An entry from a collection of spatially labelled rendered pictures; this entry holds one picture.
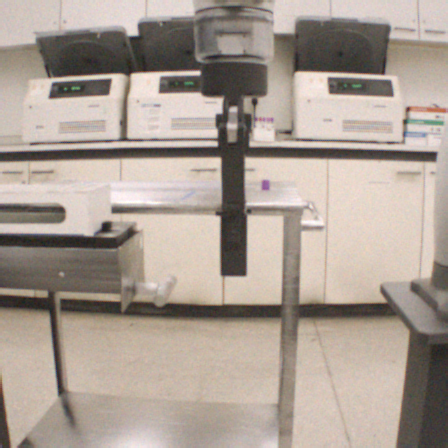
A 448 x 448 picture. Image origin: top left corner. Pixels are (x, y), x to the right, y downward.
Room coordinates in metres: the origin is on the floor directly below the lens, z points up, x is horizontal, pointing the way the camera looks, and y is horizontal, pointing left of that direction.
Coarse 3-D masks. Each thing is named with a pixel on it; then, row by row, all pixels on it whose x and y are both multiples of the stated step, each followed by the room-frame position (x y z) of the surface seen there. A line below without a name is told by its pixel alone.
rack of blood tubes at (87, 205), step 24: (0, 192) 0.63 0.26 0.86; (24, 192) 0.63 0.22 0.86; (48, 192) 0.63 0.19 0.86; (72, 192) 0.63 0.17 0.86; (96, 192) 0.65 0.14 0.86; (0, 216) 0.73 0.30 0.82; (24, 216) 0.73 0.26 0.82; (48, 216) 0.73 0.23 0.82; (72, 216) 0.63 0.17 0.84; (96, 216) 0.65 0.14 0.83
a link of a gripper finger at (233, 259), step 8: (224, 216) 0.66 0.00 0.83; (240, 216) 0.66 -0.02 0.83; (224, 224) 0.66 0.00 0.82; (240, 224) 0.66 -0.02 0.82; (224, 232) 0.66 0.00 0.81; (240, 232) 0.66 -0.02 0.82; (224, 240) 0.66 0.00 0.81; (240, 240) 0.66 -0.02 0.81; (224, 248) 0.66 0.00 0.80; (232, 248) 0.66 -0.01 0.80; (240, 248) 0.66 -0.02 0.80; (224, 256) 0.66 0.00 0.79; (232, 256) 0.66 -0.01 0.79; (240, 256) 0.66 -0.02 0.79; (224, 264) 0.66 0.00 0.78; (232, 264) 0.66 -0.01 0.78; (240, 264) 0.66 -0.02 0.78; (224, 272) 0.66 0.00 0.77; (232, 272) 0.66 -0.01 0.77; (240, 272) 0.66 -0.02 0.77
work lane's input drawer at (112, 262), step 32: (128, 224) 0.71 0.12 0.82; (0, 256) 0.61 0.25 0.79; (32, 256) 0.61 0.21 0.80; (64, 256) 0.61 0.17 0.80; (96, 256) 0.61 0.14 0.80; (128, 256) 0.65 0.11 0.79; (0, 288) 0.62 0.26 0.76; (32, 288) 0.61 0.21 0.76; (64, 288) 0.61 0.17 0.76; (96, 288) 0.61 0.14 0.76; (128, 288) 0.64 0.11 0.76; (160, 288) 0.65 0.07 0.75
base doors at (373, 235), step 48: (336, 192) 2.94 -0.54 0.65; (384, 192) 2.92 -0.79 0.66; (432, 192) 2.91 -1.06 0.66; (144, 240) 2.98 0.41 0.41; (192, 240) 2.96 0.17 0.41; (336, 240) 2.94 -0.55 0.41; (384, 240) 2.92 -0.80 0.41; (432, 240) 2.91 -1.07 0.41; (192, 288) 2.96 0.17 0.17; (240, 288) 2.96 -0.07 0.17; (336, 288) 2.94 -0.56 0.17
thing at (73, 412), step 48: (144, 192) 1.09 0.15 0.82; (192, 192) 1.08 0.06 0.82; (288, 192) 1.09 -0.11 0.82; (288, 240) 0.91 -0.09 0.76; (288, 288) 0.91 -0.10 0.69; (288, 336) 0.91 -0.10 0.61; (288, 384) 0.91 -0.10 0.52; (48, 432) 1.14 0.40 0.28; (96, 432) 1.16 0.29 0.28; (144, 432) 1.18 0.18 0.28; (192, 432) 1.18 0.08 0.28; (240, 432) 1.18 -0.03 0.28; (288, 432) 0.91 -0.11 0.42
